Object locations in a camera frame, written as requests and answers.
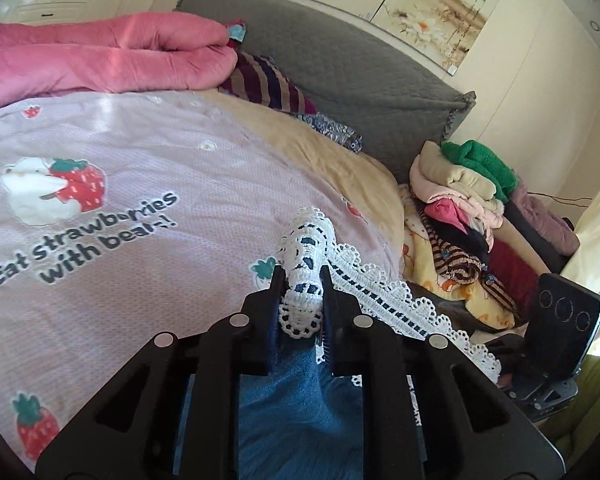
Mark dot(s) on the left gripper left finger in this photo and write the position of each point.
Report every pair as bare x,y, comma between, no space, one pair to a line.
259,348

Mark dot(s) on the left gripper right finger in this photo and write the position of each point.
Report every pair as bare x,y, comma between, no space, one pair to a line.
340,342

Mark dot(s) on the blue denim pants lace trim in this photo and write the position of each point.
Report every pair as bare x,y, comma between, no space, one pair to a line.
300,422

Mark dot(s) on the right forearm green sleeve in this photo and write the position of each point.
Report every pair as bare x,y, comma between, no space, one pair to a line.
573,430

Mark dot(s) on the beige blanket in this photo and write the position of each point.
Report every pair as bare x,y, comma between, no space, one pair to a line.
366,183

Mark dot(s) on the pile of clothes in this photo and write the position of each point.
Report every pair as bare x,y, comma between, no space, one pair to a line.
476,239

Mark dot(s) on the pink strawberry print bedsheet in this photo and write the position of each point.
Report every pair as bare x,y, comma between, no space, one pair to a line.
98,197

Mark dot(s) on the grey quilted headboard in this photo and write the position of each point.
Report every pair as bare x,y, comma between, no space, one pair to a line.
391,100

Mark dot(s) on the striped pillow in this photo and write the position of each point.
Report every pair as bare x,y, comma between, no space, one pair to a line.
258,80

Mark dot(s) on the pink quilt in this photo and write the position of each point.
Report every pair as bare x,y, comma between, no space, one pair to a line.
144,51

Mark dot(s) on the black camera box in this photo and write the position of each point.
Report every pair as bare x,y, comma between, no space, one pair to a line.
564,321

